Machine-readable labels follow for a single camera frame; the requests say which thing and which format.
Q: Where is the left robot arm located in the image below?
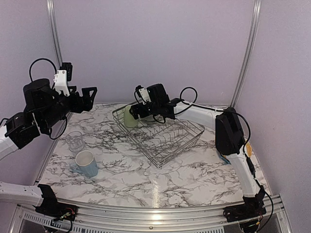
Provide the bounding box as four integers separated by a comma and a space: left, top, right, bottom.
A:
0, 78, 97, 216

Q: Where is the left aluminium post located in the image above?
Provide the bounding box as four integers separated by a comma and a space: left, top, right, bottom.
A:
46, 0, 63, 66

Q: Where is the wire dish rack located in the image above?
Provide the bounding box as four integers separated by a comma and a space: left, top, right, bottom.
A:
112, 106, 205, 168

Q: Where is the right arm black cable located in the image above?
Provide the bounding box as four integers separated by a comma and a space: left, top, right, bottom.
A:
153, 87, 273, 214

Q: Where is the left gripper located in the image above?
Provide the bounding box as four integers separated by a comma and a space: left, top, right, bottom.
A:
38, 86, 97, 131

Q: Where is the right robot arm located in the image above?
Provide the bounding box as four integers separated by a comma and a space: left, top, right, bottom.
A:
129, 83, 266, 222

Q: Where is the green mug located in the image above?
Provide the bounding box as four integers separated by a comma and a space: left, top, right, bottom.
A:
123, 105, 138, 128

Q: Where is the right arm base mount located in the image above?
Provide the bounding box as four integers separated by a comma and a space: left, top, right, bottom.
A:
223, 204, 267, 222

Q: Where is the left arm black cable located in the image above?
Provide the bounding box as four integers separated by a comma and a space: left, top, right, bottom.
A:
29, 57, 69, 140

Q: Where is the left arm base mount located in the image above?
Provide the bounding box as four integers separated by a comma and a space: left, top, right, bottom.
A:
35, 202, 78, 221

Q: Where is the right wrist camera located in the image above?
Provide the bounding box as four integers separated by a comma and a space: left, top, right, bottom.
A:
135, 85, 150, 103

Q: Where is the white ribbed bowl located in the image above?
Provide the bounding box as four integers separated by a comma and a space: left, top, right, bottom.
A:
143, 115, 157, 122

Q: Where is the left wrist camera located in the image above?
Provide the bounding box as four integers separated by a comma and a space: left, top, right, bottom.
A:
52, 62, 73, 97

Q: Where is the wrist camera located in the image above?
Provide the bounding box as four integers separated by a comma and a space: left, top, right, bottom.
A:
52, 62, 73, 97
135, 85, 150, 103

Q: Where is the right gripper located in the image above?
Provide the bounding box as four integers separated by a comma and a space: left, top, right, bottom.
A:
130, 101, 160, 119

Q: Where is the clear glass back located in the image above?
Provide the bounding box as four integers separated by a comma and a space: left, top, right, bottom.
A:
65, 131, 85, 153

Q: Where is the yellow plate back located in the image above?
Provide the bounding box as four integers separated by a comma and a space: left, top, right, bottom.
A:
245, 141, 252, 158

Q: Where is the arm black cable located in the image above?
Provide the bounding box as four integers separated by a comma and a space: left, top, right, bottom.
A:
29, 57, 69, 140
153, 87, 273, 214

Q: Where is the light blue mug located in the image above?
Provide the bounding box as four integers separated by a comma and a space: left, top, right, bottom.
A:
69, 150, 98, 178

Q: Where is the aluminium post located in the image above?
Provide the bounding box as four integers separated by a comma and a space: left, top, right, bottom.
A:
46, 0, 63, 66
230, 0, 262, 108

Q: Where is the front aluminium rail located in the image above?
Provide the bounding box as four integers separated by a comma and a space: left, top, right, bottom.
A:
9, 194, 292, 233

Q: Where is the right aluminium post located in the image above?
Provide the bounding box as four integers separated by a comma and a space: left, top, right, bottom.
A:
230, 0, 262, 108

